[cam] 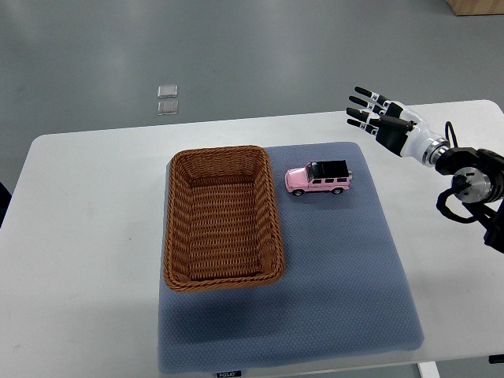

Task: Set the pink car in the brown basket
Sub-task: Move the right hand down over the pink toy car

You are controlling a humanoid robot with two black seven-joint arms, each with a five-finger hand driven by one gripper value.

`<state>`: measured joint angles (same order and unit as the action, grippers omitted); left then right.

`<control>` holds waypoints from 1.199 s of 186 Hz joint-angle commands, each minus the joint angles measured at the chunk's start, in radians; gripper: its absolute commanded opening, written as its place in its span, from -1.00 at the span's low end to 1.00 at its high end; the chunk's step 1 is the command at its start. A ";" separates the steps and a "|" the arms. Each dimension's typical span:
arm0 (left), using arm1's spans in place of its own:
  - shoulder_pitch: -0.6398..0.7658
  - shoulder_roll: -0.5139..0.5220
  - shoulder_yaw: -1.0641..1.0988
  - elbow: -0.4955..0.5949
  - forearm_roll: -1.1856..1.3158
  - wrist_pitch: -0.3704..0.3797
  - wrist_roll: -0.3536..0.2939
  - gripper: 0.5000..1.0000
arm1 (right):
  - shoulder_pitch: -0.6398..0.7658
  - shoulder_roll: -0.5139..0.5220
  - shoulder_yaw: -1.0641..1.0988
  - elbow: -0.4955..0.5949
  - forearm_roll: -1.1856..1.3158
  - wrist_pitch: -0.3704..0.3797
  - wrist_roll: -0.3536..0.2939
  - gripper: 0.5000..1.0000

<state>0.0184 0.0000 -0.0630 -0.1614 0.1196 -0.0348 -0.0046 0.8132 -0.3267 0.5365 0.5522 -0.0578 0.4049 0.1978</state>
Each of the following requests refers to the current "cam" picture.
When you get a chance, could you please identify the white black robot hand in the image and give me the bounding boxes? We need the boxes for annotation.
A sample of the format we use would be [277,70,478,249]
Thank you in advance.
[346,87,450,167]

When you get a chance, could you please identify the pink toy car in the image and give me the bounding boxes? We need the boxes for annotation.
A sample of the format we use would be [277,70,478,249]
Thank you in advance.
[284,160,353,196]

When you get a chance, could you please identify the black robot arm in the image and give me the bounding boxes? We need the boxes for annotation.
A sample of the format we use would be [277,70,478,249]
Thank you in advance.
[435,147,503,253]

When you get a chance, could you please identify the brown wicker basket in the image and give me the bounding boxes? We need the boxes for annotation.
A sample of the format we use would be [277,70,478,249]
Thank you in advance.
[163,146,285,293]

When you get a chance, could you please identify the wooden box corner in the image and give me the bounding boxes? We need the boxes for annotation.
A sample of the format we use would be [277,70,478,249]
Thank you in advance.
[447,0,504,16]

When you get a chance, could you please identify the blue grey fabric mat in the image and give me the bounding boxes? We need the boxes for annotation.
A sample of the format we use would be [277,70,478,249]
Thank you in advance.
[158,142,424,374]

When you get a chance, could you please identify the lower clear floor plate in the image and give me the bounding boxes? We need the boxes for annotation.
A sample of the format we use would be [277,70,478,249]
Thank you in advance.
[157,100,179,116]

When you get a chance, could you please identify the clear floor plate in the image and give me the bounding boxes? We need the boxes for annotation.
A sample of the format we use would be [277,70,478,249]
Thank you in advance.
[157,100,179,116]
[157,84,178,98]

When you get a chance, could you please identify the upper clear floor plate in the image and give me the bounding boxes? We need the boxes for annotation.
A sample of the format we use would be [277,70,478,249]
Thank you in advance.
[157,84,178,98]

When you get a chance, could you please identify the white table leg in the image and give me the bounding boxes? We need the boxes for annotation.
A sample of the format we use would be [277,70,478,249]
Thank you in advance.
[417,361,440,378]

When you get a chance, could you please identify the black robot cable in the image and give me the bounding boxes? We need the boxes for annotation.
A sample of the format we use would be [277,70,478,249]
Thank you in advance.
[444,121,460,149]

